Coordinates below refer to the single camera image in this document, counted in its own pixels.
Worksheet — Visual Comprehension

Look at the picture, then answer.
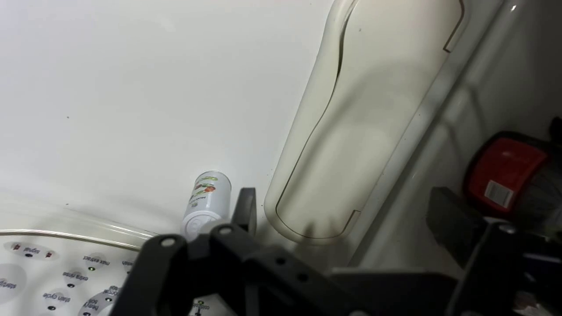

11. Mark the dark bottle with red label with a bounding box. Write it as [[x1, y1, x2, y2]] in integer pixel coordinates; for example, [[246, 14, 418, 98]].
[[462, 130, 562, 237]]

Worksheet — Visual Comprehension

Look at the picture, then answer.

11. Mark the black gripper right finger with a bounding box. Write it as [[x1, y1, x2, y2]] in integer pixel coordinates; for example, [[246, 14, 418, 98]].
[[425, 186, 562, 316]]

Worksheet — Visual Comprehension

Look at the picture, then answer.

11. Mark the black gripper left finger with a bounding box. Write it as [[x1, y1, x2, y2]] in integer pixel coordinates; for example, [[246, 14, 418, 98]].
[[107, 186, 376, 316]]

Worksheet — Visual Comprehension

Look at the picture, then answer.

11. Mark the washing machine control panel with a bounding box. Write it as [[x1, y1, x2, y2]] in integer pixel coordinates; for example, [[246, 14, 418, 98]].
[[0, 230, 235, 316]]

